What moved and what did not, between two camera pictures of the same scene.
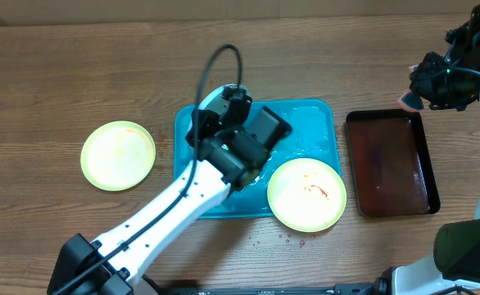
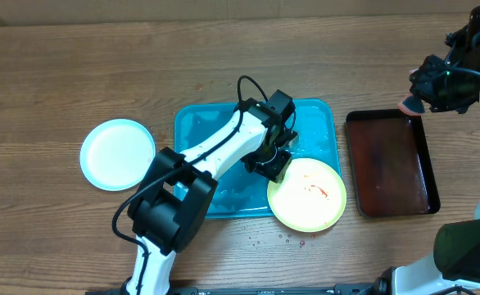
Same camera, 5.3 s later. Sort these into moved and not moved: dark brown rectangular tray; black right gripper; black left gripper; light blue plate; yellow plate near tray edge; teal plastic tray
Moved: black left gripper; light blue plate
Not moved: yellow plate near tray edge; black right gripper; teal plastic tray; dark brown rectangular tray
